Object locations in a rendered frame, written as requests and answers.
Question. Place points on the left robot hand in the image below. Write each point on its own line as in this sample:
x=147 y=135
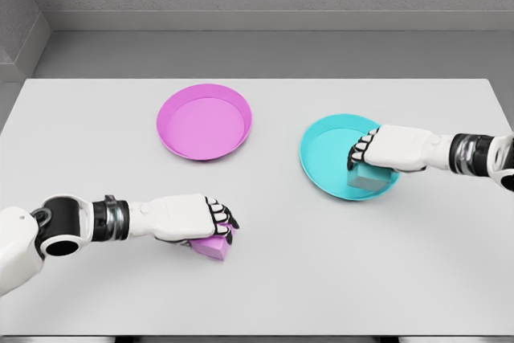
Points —
x=186 y=217

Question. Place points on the teal plate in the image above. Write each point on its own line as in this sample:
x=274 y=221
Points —
x=325 y=150

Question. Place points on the teal block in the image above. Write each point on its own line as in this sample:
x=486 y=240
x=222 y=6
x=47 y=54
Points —
x=367 y=180

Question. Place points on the pink block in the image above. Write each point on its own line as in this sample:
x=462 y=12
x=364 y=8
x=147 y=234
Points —
x=213 y=247

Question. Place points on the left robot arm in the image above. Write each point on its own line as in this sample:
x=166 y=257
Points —
x=72 y=226

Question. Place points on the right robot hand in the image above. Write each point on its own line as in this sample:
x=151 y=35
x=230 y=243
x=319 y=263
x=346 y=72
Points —
x=395 y=148

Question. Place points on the pink plate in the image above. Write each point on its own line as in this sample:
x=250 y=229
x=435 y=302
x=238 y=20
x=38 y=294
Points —
x=204 y=122

